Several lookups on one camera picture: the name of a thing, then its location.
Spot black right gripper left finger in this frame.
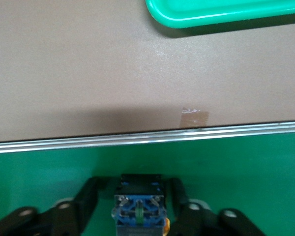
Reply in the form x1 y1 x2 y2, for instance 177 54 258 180
0 177 101 236

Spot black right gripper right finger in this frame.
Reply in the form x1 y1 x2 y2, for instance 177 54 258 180
166 177 266 236

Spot green conveyor belt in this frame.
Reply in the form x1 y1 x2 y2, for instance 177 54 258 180
0 120 295 236

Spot green plastic tray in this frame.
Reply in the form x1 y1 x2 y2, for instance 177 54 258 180
145 0 295 29

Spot green push button switch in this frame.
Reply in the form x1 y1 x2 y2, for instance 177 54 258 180
112 174 170 236

